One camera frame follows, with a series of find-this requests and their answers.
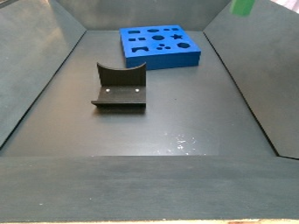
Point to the blue shape-sorting foam board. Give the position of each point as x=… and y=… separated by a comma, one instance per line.
x=159, y=46

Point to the green hexagonal prism peg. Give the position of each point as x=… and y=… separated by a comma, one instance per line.
x=241, y=7

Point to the black curved holder bracket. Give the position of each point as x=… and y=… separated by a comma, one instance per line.
x=121, y=86

